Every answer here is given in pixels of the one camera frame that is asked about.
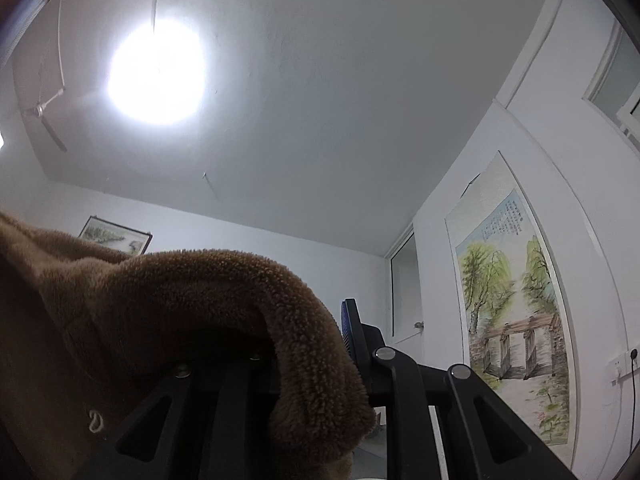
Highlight white wall socket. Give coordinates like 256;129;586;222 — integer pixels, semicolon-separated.
610;347;640;384

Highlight black socket cable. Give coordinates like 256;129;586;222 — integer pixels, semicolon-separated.
630;355;640;463

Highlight brown fleece sweater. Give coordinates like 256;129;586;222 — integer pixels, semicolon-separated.
0;210;377;480

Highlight frosted glass window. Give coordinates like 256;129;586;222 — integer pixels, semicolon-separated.
581;24;640;142

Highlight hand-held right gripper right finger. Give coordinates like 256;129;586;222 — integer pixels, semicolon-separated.
341;298;576;480

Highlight white door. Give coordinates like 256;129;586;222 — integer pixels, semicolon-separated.
389;229;426;347

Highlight framed landscape picture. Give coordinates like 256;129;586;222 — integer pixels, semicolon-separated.
78;215;154;256

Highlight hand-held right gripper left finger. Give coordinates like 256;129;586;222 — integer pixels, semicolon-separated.
75;354;282;480

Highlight ceiling fan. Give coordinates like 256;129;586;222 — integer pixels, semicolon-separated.
20;84;69;154

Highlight round ceiling lamp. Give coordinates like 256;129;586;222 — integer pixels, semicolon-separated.
107;19;207;127

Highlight landscape scroll painting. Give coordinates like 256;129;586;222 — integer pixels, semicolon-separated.
443;150;574;447

